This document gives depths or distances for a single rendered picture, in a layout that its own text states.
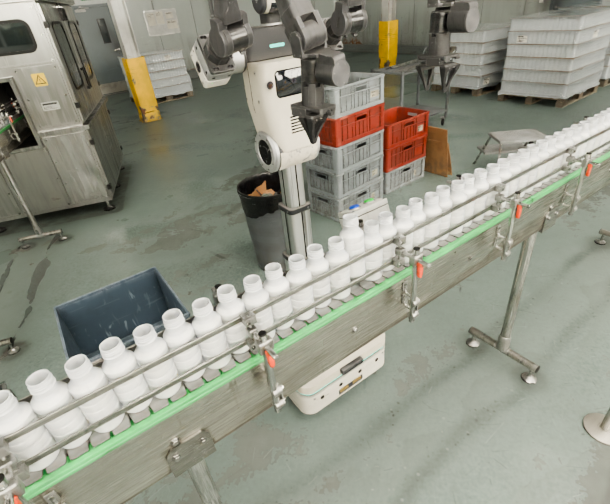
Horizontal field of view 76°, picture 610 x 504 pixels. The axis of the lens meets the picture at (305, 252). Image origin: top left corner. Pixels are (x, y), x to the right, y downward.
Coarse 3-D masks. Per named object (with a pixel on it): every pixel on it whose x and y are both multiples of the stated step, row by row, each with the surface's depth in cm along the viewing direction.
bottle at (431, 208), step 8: (432, 192) 111; (424, 200) 111; (432, 200) 109; (424, 208) 111; (432, 208) 110; (440, 208) 111; (432, 216) 110; (432, 224) 111; (424, 232) 114; (432, 232) 113; (424, 240) 115; (424, 248) 117
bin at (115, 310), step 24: (120, 288) 127; (144, 288) 132; (168, 288) 121; (72, 312) 121; (96, 312) 126; (120, 312) 131; (144, 312) 136; (72, 336) 124; (96, 336) 129; (120, 336) 134; (96, 360) 99
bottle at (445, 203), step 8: (440, 192) 112; (448, 192) 112; (440, 200) 113; (448, 200) 113; (448, 208) 113; (448, 216) 115; (440, 224) 116; (448, 224) 117; (440, 232) 117; (440, 240) 119
